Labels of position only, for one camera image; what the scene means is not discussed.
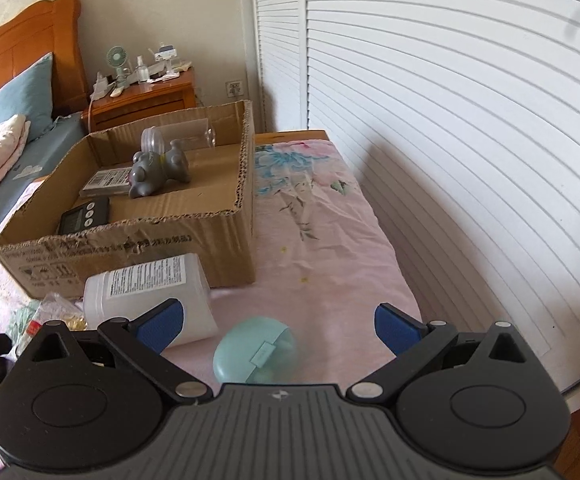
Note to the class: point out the glass jar with silver lid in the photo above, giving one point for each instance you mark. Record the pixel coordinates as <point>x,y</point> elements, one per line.
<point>55,310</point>

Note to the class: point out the grey rubber toy figure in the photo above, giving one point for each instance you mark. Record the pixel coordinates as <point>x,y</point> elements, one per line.
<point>145,175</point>

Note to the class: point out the small clear bottle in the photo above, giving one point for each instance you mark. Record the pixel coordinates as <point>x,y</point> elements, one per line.
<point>142,70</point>

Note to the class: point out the small green desk fan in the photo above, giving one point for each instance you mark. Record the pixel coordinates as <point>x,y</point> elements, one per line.
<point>115,57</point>

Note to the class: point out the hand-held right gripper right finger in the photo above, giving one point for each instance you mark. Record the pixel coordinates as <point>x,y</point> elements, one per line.
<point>396,331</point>

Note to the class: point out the clear plastic cup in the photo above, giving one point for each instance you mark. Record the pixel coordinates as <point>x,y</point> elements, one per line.
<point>180,135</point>

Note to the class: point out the white phone stand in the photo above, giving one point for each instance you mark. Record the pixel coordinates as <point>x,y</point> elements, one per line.
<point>165,57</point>

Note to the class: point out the blue bed sheet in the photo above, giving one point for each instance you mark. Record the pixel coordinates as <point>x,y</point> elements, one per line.
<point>50,145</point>

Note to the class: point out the wooden bed headboard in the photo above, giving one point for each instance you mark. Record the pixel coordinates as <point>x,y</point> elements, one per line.
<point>15,55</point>

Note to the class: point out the white wall socket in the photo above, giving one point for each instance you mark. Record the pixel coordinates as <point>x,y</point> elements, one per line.
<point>234,88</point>

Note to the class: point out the clear labelled plastic case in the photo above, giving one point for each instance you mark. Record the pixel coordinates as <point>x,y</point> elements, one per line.
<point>102,182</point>

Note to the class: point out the pink floral blanket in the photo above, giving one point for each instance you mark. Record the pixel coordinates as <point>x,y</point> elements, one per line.
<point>320,260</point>

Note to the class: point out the large blue pillow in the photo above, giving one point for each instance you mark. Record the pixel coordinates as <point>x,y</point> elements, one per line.
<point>15,105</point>

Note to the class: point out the teal round case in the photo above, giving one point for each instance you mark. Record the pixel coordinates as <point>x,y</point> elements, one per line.
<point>250,345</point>

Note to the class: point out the white plastic bottle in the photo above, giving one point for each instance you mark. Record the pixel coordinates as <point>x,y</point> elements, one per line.
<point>135,280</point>

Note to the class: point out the wooden nightstand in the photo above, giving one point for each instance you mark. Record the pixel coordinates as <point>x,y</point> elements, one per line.
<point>145,100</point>

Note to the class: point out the narrow white louvered door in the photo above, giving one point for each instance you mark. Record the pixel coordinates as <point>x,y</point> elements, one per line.
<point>280,35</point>

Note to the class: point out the brown cardboard box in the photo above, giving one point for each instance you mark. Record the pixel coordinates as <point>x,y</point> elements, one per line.
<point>170,250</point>

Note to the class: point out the wide white louvered door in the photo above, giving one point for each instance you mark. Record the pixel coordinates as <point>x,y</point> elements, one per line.
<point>445,135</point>

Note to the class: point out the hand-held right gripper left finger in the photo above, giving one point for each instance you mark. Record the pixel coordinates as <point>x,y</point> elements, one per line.
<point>160,328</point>

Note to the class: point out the black digital timer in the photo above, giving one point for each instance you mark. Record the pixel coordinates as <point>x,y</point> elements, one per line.
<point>80,217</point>

